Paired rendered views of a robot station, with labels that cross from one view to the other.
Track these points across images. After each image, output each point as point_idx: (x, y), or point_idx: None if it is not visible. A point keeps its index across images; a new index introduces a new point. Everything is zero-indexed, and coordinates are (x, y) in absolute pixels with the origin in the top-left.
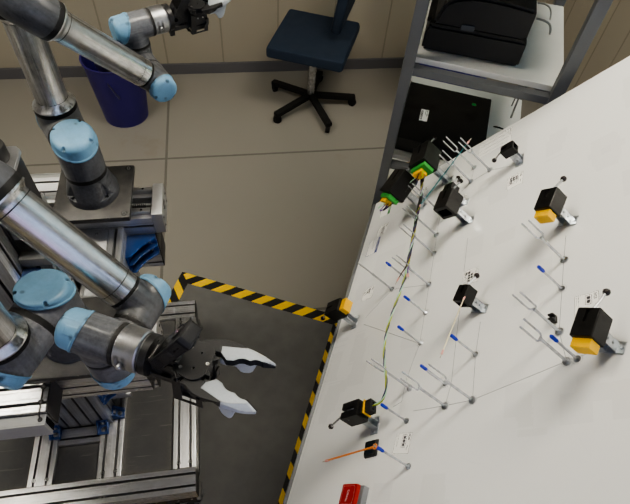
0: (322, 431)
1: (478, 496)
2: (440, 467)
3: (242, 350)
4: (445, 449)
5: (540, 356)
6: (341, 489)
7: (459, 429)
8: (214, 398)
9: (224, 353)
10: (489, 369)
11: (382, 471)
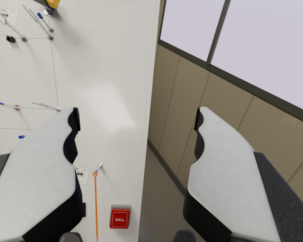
0: None
1: (128, 104)
2: (105, 135)
3: (21, 157)
4: (93, 132)
5: (39, 54)
6: (108, 238)
7: (80, 120)
8: (263, 166)
9: (30, 216)
10: (36, 95)
11: (100, 192)
